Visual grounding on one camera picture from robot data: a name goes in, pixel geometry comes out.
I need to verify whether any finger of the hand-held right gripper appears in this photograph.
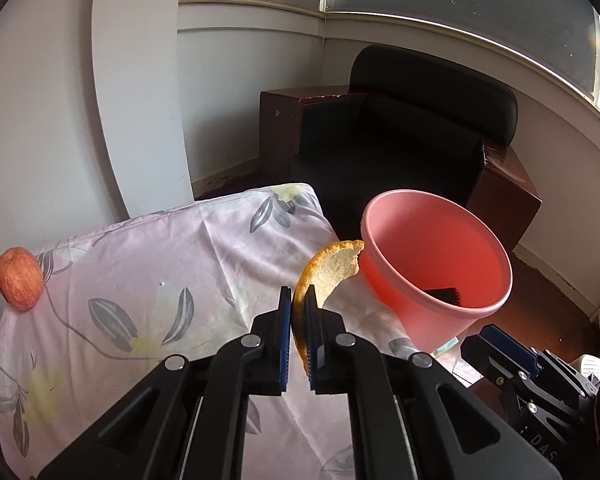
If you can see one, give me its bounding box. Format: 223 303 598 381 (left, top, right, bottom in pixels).
481 325 599 400
462 332 531 401

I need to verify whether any white plastic basket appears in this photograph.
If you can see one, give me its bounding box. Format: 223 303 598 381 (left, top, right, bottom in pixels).
565 354 600 386

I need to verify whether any black foam fruit net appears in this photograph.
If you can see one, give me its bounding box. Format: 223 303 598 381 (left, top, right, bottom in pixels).
420 286 460 307

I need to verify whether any small teal box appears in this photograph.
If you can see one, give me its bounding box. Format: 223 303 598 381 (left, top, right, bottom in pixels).
432 337 462 359

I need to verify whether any red apple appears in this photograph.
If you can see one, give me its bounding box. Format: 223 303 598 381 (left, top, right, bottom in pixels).
0 246 45 311

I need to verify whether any pink plastic bucket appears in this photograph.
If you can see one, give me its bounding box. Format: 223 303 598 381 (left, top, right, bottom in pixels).
360 189 512 353

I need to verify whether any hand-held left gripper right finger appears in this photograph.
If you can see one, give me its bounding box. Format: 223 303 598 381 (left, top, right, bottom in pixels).
304 285 561 480

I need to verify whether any floral pink tablecloth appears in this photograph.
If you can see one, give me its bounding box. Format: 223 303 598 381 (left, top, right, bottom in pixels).
0 182 476 480

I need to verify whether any black armchair with wooden sides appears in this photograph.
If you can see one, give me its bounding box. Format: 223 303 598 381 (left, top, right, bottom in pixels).
259 44 542 256

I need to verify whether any orange fruit peel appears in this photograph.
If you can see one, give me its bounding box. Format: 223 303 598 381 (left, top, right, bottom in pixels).
291 240 366 376

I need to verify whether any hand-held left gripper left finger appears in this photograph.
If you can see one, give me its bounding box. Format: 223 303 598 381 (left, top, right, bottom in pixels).
37 286 293 480

